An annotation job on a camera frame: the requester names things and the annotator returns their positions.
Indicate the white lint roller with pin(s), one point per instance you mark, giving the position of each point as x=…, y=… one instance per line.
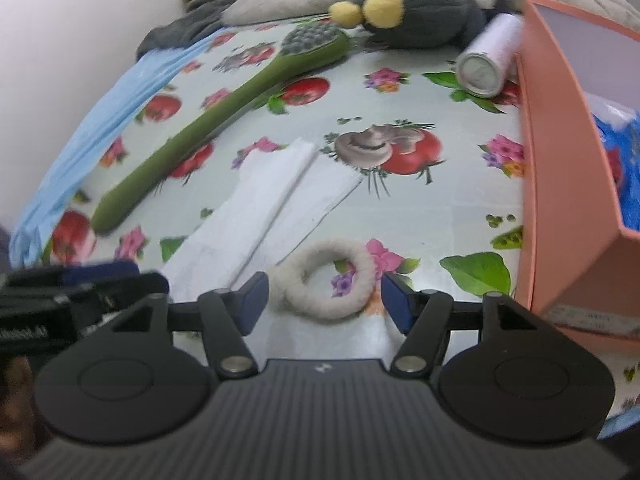
x=481, y=68

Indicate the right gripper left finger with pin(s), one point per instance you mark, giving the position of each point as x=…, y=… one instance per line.
x=227, y=316

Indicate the person's left hand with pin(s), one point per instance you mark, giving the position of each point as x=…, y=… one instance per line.
x=18, y=419

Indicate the dark grey blanket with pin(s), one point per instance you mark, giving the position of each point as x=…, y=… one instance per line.
x=202, y=18

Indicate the green massage brush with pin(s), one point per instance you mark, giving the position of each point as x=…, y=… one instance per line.
x=308, y=47

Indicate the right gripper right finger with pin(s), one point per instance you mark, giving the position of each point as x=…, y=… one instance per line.
x=423, y=318

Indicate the pink cardboard box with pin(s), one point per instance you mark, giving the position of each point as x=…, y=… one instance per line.
x=579, y=265

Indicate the penguin plush toy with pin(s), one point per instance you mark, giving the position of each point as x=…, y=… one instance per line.
x=419, y=24

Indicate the light blue bedsheet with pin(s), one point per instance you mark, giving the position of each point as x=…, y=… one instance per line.
x=95, y=134

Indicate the floral printed mat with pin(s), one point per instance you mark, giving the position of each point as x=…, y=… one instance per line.
x=384, y=149

